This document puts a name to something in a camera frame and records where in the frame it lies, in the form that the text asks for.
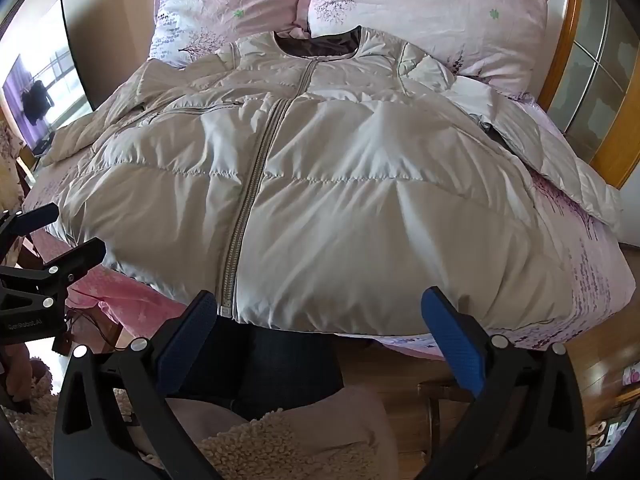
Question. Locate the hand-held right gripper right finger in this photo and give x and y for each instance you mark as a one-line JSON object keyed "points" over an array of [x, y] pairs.
{"points": [[452, 340]]}

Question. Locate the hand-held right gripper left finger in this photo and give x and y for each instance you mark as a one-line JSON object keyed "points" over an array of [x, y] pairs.
{"points": [[187, 340]]}

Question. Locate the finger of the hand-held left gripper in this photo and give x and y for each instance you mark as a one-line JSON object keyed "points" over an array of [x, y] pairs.
{"points": [[70, 259], [40, 217]]}

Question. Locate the beige puffer jacket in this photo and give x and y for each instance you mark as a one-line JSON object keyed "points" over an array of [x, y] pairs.
{"points": [[350, 185]]}

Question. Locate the dark wooden stool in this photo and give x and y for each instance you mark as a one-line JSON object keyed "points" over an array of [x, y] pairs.
{"points": [[432, 395]]}

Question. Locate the floral cloth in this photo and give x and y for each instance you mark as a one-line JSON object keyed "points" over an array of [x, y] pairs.
{"points": [[10, 160]]}

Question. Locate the flat screen television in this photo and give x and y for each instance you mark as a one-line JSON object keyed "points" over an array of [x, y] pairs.
{"points": [[45, 95]]}

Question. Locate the person's beige fleece coat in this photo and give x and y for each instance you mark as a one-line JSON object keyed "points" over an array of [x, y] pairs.
{"points": [[280, 445]]}

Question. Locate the pink floral bed sheet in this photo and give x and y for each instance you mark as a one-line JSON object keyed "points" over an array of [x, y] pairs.
{"points": [[575, 240]]}

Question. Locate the pink floral pillow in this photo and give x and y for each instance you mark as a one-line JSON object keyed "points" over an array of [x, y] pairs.
{"points": [[225, 5], [425, 15]]}

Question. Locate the wooden headboard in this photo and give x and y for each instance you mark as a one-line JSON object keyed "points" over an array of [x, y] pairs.
{"points": [[565, 35]]}

